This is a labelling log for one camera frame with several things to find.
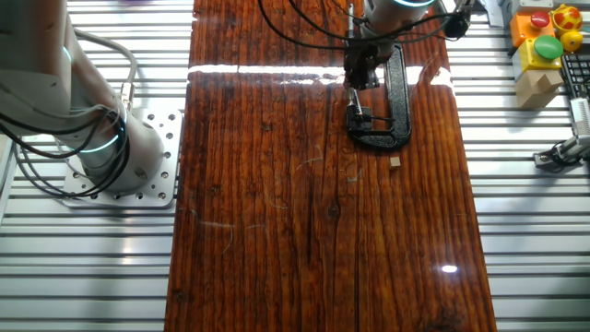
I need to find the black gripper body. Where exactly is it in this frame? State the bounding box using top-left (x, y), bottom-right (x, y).
top-left (342, 41), bottom-right (396, 92)

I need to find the small black clock movement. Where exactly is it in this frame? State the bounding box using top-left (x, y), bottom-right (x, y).
top-left (346, 105), bottom-right (374, 131)

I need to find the black C-clamp with steel screw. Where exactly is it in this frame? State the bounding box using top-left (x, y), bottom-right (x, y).
top-left (345, 3), bottom-right (414, 150)

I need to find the brown wooden board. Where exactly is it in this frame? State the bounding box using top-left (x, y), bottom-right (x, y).
top-left (163, 0), bottom-right (500, 332)

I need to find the orange box with red button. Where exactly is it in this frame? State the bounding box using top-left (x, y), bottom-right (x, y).
top-left (508, 9), bottom-right (557, 48)

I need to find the yellow box with green button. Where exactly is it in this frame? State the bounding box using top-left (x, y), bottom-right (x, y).
top-left (512, 34), bottom-right (566, 80)

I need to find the beige wooden block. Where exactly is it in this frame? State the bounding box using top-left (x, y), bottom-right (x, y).
top-left (513, 68), bottom-right (566, 111)

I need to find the yellow red-spotted toy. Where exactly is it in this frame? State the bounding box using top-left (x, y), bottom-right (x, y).
top-left (549, 3), bottom-right (584, 53)

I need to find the black keyboard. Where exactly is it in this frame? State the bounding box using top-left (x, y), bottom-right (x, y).
top-left (559, 53), bottom-right (590, 101)

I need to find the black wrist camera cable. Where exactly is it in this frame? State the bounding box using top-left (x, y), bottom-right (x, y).
top-left (256, 0), bottom-right (462, 52)

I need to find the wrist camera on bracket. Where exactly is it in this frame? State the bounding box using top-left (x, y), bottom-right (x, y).
top-left (443, 12), bottom-right (472, 40)

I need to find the grey metal bracket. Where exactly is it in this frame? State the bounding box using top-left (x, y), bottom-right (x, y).
top-left (478, 0), bottom-right (523, 28)

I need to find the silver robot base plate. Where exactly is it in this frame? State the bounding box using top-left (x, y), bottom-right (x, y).
top-left (61, 107), bottom-right (185, 210)

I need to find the ribbed silver camera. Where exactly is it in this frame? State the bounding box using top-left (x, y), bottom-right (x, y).
top-left (568, 96), bottom-right (590, 137)

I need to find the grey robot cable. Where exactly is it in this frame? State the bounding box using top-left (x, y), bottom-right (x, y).
top-left (73, 28), bottom-right (140, 113)

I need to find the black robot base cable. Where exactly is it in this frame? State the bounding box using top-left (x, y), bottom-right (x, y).
top-left (0, 106), bottom-right (133, 202)

